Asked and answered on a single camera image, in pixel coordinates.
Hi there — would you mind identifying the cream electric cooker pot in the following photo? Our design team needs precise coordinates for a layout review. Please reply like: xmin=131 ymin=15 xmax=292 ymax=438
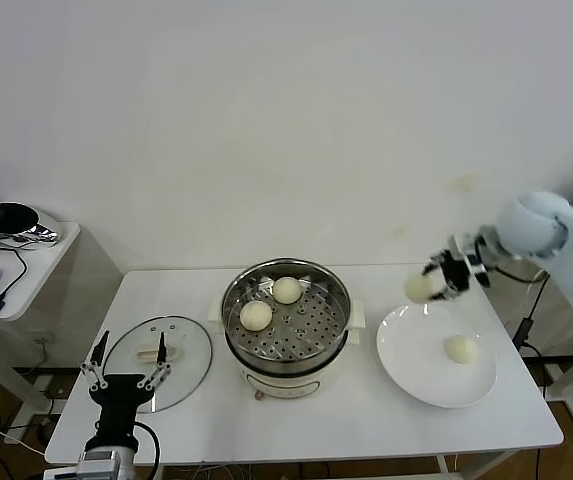
xmin=208 ymin=294 xmax=368 ymax=402

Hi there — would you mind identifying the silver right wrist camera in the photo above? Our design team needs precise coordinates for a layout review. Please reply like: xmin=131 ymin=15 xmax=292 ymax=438
xmin=467 ymin=263 xmax=492 ymax=288

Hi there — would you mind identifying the white steamed baozi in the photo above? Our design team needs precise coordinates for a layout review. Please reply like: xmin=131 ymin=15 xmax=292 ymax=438
xmin=403 ymin=275 xmax=435 ymax=305
xmin=271 ymin=276 xmax=303 ymax=305
xmin=239 ymin=300 xmax=274 ymax=333
xmin=444 ymin=334 xmax=480 ymax=365

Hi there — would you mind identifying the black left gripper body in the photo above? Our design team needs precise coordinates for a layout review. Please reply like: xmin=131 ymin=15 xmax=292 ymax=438
xmin=89 ymin=376 xmax=157 ymax=442

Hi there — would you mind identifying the round glass pot lid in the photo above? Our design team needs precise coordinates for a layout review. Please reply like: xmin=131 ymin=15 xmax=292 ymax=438
xmin=101 ymin=313 xmax=215 ymax=414

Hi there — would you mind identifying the black hub cable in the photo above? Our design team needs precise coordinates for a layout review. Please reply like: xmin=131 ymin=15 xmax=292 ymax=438
xmin=0 ymin=241 xmax=30 ymax=306

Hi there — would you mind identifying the black charger cable with adapter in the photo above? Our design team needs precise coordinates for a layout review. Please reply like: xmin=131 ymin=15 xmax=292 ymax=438
xmin=512 ymin=272 xmax=551 ymax=362

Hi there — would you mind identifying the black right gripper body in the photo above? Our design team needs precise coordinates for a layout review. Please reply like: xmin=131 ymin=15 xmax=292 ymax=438
xmin=443 ymin=244 xmax=471 ymax=294

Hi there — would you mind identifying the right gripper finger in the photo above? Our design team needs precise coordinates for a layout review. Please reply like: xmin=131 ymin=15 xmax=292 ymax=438
xmin=419 ymin=252 xmax=450 ymax=277
xmin=427 ymin=285 xmax=468 ymax=303

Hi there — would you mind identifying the chrome and black headset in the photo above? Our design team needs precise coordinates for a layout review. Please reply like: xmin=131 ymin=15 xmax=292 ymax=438
xmin=0 ymin=200 xmax=63 ymax=248

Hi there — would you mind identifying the perforated steel steamer basket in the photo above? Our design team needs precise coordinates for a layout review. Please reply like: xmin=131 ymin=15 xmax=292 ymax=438
xmin=221 ymin=257 xmax=355 ymax=375

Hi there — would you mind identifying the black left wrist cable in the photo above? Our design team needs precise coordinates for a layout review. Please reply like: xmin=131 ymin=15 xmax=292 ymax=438
xmin=133 ymin=422 xmax=162 ymax=480

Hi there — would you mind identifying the white round plate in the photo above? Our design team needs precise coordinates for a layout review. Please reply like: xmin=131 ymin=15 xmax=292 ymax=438
xmin=376 ymin=303 xmax=499 ymax=410

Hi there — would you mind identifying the white side table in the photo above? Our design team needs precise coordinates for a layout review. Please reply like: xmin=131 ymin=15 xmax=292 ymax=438
xmin=478 ymin=269 xmax=573 ymax=431
xmin=0 ymin=219 xmax=125 ymax=446

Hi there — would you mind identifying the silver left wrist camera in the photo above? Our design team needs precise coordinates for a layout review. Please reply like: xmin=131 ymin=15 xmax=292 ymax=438
xmin=77 ymin=449 xmax=121 ymax=480

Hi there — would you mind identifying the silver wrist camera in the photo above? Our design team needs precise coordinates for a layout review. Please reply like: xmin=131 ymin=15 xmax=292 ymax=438
xmin=77 ymin=449 xmax=121 ymax=480
xmin=467 ymin=263 xmax=492 ymax=288

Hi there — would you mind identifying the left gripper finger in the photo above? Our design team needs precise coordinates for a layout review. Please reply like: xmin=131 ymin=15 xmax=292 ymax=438
xmin=79 ymin=329 xmax=110 ymax=393
xmin=135 ymin=330 xmax=173 ymax=393

